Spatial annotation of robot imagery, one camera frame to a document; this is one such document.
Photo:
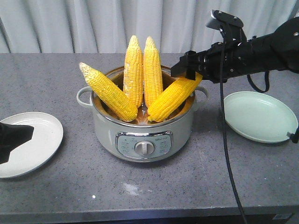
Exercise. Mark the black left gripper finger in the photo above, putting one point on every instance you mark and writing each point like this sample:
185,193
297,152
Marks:
12,136

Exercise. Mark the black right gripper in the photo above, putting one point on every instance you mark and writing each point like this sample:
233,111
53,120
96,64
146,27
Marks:
210,63

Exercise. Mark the yellow corn cob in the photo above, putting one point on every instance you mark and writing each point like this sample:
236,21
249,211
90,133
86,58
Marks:
152,73

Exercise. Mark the pale corn cob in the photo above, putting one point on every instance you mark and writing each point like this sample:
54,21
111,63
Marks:
132,76

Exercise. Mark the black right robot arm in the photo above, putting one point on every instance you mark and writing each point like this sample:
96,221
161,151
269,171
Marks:
237,56

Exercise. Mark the white round plate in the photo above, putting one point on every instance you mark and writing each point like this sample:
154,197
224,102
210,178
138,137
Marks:
46,139

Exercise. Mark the grey-green electric cooking pot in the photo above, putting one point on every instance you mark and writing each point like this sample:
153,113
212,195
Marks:
141,140

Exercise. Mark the pale green round plate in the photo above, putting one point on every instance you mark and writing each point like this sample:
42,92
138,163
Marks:
260,117

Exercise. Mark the grey pleated curtain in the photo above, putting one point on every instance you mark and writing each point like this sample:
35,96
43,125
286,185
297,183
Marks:
106,26

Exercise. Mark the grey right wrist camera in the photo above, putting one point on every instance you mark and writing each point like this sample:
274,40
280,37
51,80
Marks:
220,18

